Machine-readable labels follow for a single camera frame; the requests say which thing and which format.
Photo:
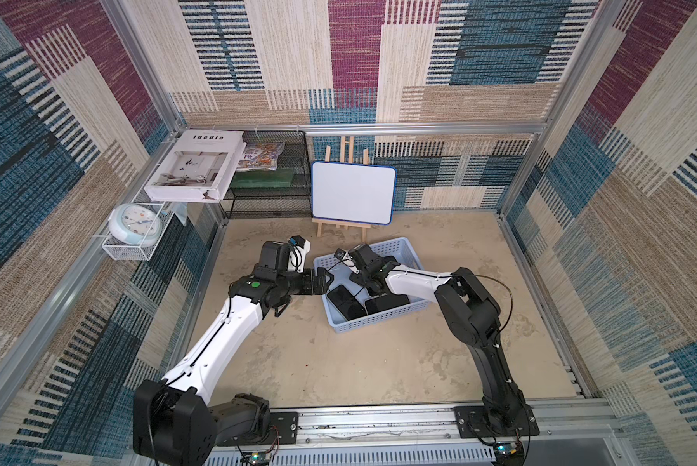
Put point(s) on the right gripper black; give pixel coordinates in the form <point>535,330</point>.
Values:
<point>360,266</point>

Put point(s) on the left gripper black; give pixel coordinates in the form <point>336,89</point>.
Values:
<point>319,286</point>

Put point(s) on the dark reddish phone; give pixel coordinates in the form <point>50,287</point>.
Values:
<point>375,289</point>

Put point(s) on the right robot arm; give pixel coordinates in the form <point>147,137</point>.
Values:
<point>473,317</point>

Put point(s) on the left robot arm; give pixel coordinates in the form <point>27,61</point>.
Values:
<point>173,420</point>

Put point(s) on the black phone front right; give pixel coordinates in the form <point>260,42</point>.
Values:
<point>385,302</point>

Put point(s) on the black phone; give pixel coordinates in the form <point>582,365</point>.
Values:
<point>385,302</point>
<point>346,303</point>

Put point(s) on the black phone front left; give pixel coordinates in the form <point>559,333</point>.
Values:
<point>346,303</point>

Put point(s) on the white book box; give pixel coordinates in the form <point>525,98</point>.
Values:
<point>199,168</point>

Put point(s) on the wooden easel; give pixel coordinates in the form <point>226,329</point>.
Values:
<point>346,156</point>

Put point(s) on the colourful snack packet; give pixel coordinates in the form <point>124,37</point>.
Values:
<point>260,157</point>

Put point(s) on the white round clock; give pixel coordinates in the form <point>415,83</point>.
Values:
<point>135,225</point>

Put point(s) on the clear acrylic shelf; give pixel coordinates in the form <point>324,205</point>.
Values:
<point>119,251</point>

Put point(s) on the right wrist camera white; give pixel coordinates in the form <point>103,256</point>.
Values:
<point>346,257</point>

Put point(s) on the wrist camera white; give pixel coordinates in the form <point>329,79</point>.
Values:
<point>346,257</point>
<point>299,249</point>

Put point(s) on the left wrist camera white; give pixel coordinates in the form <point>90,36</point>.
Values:
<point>299,249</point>

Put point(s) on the white whiteboard blue frame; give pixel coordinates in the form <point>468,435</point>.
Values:
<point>353,193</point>

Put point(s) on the black wire rack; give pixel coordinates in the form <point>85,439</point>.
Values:
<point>285,191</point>

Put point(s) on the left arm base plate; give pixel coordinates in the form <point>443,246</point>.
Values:
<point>282,430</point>

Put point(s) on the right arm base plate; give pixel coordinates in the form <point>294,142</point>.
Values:
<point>479,421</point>

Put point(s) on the aluminium front rail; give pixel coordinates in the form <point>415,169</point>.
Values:
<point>573,432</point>

